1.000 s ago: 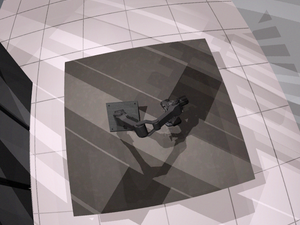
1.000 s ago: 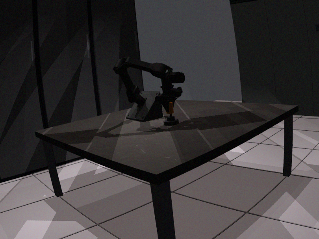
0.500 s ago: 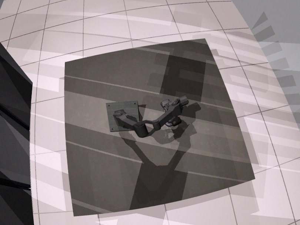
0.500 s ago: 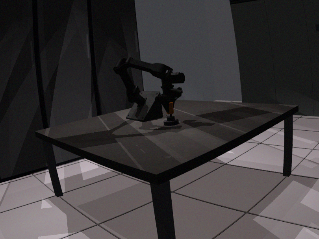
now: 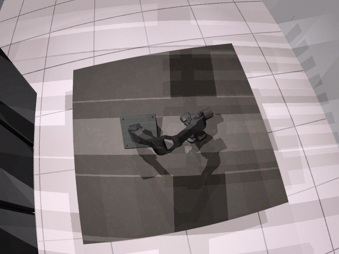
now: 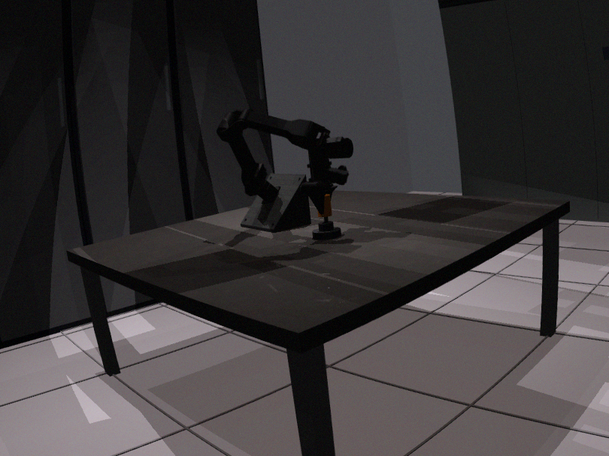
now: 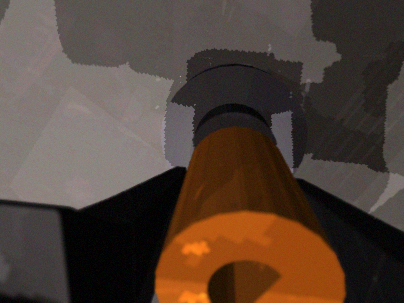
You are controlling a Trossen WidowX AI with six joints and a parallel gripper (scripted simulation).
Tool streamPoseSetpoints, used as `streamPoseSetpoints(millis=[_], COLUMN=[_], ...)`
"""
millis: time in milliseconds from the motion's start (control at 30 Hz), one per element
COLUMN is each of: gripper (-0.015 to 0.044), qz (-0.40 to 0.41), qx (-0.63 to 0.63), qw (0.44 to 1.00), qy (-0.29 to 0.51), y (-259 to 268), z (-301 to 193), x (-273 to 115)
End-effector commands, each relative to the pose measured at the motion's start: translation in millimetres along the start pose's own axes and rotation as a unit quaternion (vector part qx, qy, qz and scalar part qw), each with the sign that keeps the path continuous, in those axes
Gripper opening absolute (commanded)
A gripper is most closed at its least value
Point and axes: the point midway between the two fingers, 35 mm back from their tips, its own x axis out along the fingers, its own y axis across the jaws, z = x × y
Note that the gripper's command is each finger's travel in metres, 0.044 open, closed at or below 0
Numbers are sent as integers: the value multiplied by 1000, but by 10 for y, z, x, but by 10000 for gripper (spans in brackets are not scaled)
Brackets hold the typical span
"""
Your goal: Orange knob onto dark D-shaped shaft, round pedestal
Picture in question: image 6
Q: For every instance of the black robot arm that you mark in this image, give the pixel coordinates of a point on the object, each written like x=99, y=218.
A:
x=300, y=132

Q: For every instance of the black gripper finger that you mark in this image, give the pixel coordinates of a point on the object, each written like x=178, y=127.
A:
x=330, y=190
x=318, y=200

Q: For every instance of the orange knob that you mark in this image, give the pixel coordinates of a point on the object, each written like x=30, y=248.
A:
x=327, y=207

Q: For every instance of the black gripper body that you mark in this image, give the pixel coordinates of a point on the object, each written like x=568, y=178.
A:
x=315, y=183

